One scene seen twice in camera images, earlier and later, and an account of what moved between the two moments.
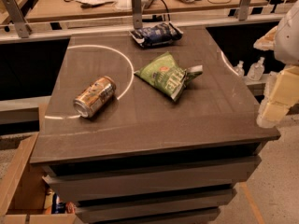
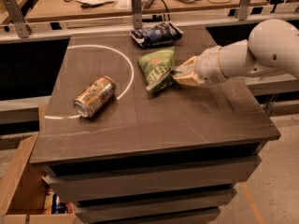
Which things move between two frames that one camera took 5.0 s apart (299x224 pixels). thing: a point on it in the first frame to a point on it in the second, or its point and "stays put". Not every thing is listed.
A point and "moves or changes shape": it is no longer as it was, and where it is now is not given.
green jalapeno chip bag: (163, 74) moves or changes shape
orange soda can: (93, 97) stays put
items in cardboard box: (52, 203) stays put
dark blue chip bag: (164, 33) stays put
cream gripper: (290, 36) to (207, 64)
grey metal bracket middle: (136, 8) stays put
